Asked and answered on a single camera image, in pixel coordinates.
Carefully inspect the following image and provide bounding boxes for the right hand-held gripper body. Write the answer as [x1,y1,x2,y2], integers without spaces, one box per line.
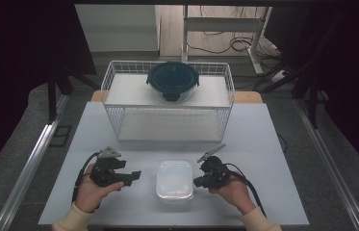
[196,143,233,190]

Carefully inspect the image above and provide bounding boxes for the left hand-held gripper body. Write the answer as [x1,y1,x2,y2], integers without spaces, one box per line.
[90,146,127,188]

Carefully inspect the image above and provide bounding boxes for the white rectangular plastic container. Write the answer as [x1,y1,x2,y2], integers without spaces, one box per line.
[155,160,194,204]

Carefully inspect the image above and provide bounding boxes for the white wire shelf rack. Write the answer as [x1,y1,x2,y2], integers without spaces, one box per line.
[100,60,236,143]

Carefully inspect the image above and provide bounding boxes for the round container dark blue lid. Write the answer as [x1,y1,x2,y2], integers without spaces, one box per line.
[145,61,200,104]

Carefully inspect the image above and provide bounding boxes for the person's left hand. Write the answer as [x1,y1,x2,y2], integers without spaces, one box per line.
[75,163,126,214]

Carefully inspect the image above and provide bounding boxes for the person's right hand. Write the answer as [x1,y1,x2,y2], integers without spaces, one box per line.
[208,174,256,216]

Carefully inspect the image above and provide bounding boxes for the wooden table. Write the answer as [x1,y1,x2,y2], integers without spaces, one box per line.
[90,90,264,104]

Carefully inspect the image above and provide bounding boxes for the black stand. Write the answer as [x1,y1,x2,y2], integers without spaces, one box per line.
[46,64,102,125]
[253,61,329,130]

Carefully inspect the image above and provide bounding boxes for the white power strip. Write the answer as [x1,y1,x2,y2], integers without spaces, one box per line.
[269,68,289,83]

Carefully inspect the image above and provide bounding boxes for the white cabinet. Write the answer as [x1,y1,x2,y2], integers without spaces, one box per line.
[75,4,161,53]

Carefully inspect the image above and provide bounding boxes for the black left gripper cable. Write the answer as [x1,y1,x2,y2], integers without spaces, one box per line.
[71,151,102,204]

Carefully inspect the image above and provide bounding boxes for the black floor bracket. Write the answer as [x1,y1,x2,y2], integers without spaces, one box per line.
[49,124,72,148]

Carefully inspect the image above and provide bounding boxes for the aluminium rail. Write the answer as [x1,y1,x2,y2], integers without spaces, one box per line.
[0,94,71,231]
[295,98,359,231]

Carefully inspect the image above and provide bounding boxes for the black floor cables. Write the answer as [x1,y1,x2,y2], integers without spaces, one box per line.
[186,5,286,69]

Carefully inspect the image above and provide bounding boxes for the white metal desk frame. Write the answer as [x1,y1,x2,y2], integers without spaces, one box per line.
[181,4,273,76]

